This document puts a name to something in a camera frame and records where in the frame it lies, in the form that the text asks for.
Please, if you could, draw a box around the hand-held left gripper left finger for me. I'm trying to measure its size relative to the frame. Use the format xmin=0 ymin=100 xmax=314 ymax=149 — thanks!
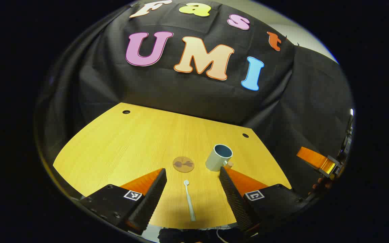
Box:
xmin=80 ymin=168 xmax=167 ymax=236

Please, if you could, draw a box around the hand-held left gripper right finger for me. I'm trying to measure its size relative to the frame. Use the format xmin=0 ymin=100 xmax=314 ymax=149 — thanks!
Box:
xmin=219 ymin=166 xmax=308 ymax=233

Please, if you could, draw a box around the pale green cup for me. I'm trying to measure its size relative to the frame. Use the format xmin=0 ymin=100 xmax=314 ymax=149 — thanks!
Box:
xmin=205 ymin=144 xmax=234 ymax=172

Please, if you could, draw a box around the round wooden coaster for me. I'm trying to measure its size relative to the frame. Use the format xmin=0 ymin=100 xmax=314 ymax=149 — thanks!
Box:
xmin=173 ymin=156 xmax=195 ymax=173

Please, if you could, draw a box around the wooden desktop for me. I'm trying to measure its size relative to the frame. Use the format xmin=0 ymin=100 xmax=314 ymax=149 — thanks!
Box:
xmin=53 ymin=102 xmax=292 ymax=230

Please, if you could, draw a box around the black backdrop cloth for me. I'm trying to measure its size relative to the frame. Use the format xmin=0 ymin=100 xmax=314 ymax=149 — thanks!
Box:
xmin=34 ymin=0 xmax=355 ymax=203

